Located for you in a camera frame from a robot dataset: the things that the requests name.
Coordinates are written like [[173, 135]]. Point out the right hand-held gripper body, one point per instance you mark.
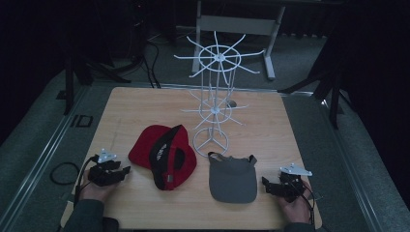
[[291, 185]]

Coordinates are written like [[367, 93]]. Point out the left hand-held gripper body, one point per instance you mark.
[[100, 175]]

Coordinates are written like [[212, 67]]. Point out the red and black cap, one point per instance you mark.
[[145, 145]]

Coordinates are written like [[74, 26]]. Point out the person's left hand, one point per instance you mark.
[[95, 192]]

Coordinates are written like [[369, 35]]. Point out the person's right hand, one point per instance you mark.
[[298, 211]]

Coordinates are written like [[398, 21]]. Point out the black metal stand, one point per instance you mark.
[[335, 96], [69, 87]]

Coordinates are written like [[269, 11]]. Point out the black floor bracket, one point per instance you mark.
[[84, 121]]

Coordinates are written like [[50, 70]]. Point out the white metal desk frame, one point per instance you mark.
[[238, 25]]

